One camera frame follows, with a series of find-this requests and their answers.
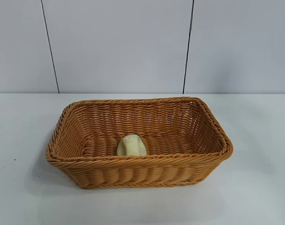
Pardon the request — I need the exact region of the pale yellow egg yolk pastry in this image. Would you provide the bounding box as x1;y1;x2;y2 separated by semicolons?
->
116;134;148;157

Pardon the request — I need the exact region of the brown woven wicker basket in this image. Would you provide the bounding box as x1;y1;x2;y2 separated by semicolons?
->
45;97;234;190

